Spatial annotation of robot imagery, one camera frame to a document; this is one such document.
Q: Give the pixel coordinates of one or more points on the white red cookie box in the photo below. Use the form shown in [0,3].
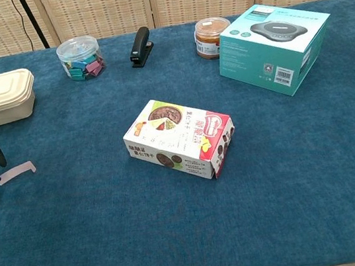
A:
[178,139]

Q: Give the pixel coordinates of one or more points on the clear jar of binder clips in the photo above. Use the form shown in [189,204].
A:
[81,62]

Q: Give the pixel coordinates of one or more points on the black stapler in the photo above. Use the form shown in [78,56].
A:
[140,46]

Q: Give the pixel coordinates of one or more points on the clear jar with orange contents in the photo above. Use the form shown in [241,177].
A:
[208,39]

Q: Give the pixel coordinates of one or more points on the black tripod stand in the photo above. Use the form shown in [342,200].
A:
[35,24]

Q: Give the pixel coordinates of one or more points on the teal speakerphone box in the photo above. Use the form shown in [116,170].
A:
[269,55]

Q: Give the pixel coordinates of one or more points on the blue tablecloth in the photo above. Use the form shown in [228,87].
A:
[110,223]

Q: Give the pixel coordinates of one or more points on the pink paper strip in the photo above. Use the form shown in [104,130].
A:
[13,172]

